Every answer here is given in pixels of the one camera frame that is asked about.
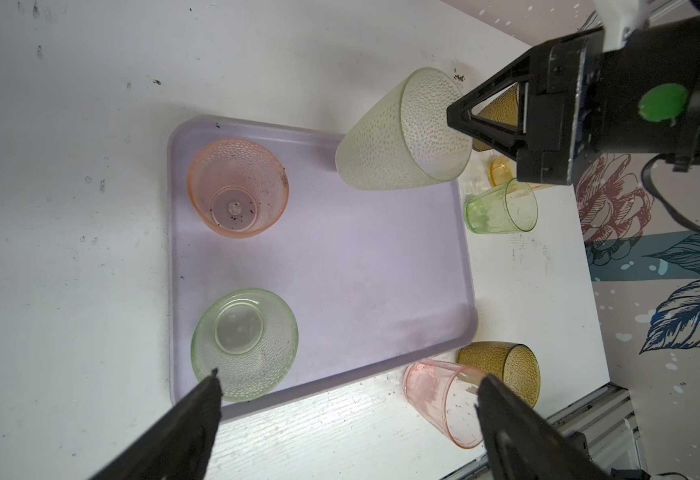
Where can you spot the brown textured cup back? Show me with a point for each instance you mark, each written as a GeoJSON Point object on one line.
{"type": "Point", "coordinates": [503, 108]}

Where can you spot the lilac plastic tray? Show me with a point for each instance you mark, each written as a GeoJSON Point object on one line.
{"type": "Point", "coordinates": [376, 279]}

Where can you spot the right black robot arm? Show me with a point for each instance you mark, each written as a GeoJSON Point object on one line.
{"type": "Point", "coordinates": [623, 87]}

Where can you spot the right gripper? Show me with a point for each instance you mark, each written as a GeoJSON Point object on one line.
{"type": "Point", "coordinates": [541, 125]}

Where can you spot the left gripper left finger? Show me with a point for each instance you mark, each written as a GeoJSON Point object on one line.
{"type": "Point", "coordinates": [178, 445]}

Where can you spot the brown textured cup front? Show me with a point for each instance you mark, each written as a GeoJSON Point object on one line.
{"type": "Point", "coordinates": [514, 364]}

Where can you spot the pink textured cup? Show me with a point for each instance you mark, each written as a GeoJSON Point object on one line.
{"type": "Point", "coordinates": [238, 187]}

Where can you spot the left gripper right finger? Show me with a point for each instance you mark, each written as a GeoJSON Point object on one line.
{"type": "Point", "coordinates": [522, 445]}

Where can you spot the brown textured cup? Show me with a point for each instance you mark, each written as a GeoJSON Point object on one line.
{"type": "Point", "coordinates": [503, 108]}
{"type": "Point", "coordinates": [514, 364]}

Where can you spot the pink smooth cup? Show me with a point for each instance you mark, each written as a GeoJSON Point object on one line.
{"type": "Point", "coordinates": [446, 395]}

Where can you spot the pale green textured cup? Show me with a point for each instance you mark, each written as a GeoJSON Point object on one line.
{"type": "Point", "coordinates": [404, 140]}

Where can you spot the green smooth cup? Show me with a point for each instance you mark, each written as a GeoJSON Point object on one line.
{"type": "Point", "coordinates": [505, 209]}

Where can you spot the yellow smooth cup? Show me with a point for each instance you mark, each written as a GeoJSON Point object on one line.
{"type": "Point", "coordinates": [501, 170]}

